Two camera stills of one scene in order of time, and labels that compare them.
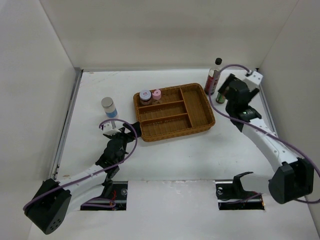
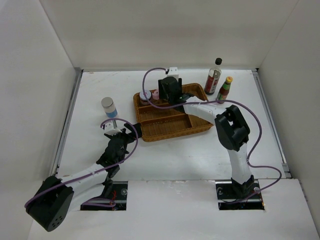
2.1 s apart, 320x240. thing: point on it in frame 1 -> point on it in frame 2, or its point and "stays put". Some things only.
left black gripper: [122, 129] stays put
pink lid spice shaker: [156, 94] stays put
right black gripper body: [252, 93] -> [162, 94]
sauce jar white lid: [145, 97] stays put
